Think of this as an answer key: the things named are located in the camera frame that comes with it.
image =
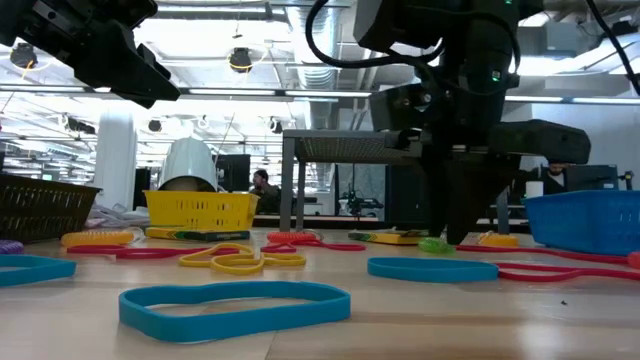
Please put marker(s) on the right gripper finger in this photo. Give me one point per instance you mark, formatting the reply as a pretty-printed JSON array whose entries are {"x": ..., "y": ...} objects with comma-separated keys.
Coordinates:
[
  {"x": 436, "y": 200},
  {"x": 475, "y": 200}
]

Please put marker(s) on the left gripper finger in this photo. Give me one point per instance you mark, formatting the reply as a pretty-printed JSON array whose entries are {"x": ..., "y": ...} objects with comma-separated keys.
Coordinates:
[
  {"x": 120, "y": 65},
  {"x": 152, "y": 57}
]

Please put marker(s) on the yellow green crayon box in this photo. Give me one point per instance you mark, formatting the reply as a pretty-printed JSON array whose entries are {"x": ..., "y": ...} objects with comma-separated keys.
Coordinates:
[
  {"x": 200, "y": 235},
  {"x": 385, "y": 238}
]

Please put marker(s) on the blue rubber band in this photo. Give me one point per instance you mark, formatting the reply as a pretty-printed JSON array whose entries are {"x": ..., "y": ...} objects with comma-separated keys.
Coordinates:
[
  {"x": 235, "y": 327},
  {"x": 430, "y": 275},
  {"x": 40, "y": 277}
]

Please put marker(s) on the red rubber band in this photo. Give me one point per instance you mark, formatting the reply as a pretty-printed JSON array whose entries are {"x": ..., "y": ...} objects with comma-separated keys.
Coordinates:
[
  {"x": 550, "y": 253},
  {"x": 501, "y": 272},
  {"x": 345, "y": 247},
  {"x": 150, "y": 254}
]

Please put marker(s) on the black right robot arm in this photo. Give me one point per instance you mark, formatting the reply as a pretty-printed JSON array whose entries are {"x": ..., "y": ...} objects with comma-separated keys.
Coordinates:
[{"x": 480, "y": 50}]

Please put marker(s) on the person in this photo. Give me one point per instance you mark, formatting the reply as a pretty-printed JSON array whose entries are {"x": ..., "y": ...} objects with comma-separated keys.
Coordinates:
[
  {"x": 264, "y": 192},
  {"x": 552, "y": 177}
]

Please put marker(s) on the white cylinder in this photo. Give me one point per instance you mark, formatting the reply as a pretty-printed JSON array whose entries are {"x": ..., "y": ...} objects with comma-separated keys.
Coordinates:
[{"x": 534, "y": 189}]

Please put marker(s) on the black ceiling spotlight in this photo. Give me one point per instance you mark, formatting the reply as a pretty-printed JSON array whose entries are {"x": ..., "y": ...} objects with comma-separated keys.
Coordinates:
[
  {"x": 22, "y": 56},
  {"x": 241, "y": 60}
]

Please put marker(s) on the long ceiling light strip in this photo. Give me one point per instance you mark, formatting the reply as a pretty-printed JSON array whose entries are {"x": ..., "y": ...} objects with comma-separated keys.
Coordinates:
[
  {"x": 575, "y": 100},
  {"x": 280, "y": 93}
]

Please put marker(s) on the black background monitor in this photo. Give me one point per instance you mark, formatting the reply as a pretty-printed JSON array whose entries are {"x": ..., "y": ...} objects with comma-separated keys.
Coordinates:
[
  {"x": 235, "y": 172},
  {"x": 592, "y": 177}
]

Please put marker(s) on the black desktop machine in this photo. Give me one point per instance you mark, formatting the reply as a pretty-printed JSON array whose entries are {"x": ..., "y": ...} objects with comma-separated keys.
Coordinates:
[{"x": 360, "y": 204}]

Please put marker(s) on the blue plastic basket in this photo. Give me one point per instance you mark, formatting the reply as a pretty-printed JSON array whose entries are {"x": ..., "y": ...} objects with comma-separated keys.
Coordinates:
[{"x": 585, "y": 225}]

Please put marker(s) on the white column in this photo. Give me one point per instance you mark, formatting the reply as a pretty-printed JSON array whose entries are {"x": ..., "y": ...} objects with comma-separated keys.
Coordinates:
[{"x": 116, "y": 160}]

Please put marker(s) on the yellow plastic basket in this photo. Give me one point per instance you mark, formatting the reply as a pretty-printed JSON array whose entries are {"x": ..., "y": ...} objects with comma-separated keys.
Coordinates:
[{"x": 200, "y": 210}]

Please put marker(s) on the black plastic basket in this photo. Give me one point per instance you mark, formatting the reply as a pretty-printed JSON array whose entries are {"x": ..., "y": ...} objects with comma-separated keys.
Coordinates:
[{"x": 45, "y": 210}]

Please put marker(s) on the yellow rubber band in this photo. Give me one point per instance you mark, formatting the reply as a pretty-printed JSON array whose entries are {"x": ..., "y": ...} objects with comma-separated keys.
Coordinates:
[{"x": 235, "y": 269}]

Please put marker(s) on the silver ventilation duct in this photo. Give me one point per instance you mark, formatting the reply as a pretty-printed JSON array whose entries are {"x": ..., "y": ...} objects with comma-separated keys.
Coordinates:
[{"x": 320, "y": 75}]

